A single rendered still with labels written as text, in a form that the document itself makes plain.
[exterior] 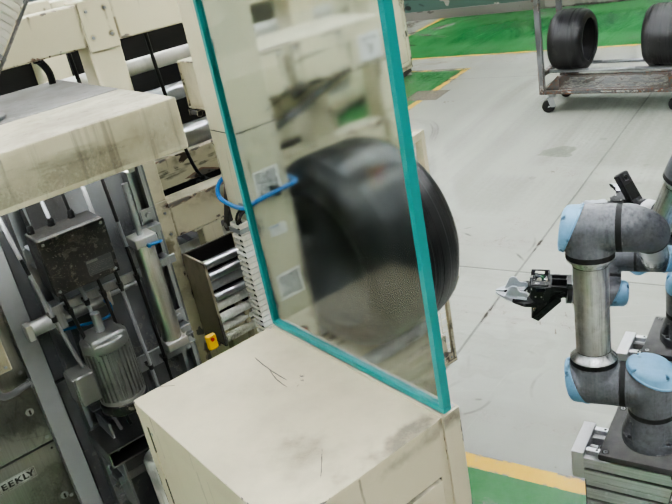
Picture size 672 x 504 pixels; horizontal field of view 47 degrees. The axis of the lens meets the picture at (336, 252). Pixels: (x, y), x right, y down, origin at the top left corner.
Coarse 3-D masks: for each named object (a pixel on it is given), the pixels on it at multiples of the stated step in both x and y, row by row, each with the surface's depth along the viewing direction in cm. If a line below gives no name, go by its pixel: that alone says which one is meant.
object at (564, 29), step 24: (552, 24) 685; (576, 24) 673; (648, 24) 636; (552, 48) 685; (576, 48) 675; (648, 48) 640; (552, 72) 710; (576, 72) 742; (600, 72) 730; (624, 72) 716; (648, 72) 704; (552, 96) 709
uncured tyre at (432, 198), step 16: (416, 160) 218; (432, 192) 209; (432, 208) 207; (448, 208) 213; (432, 224) 207; (448, 224) 210; (432, 240) 206; (448, 240) 210; (432, 256) 207; (448, 256) 211; (432, 272) 208; (448, 272) 213; (448, 288) 217
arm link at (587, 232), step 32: (576, 224) 180; (608, 224) 177; (576, 256) 183; (608, 256) 182; (576, 288) 188; (608, 288) 187; (576, 320) 192; (608, 320) 190; (576, 352) 196; (608, 352) 192; (576, 384) 195; (608, 384) 192
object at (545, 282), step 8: (536, 280) 220; (544, 280) 218; (552, 280) 218; (560, 280) 217; (568, 280) 216; (528, 288) 224; (536, 288) 218; (544, 288) 217; (552, 288) 218; (560, 288) 217; (568, 288) 217; (528, 296) 222; (536, 296) 219; (544, 296) 218; (552, 296) 220; (560, 296) 220; (568, 296) 217; (544, 304) 220
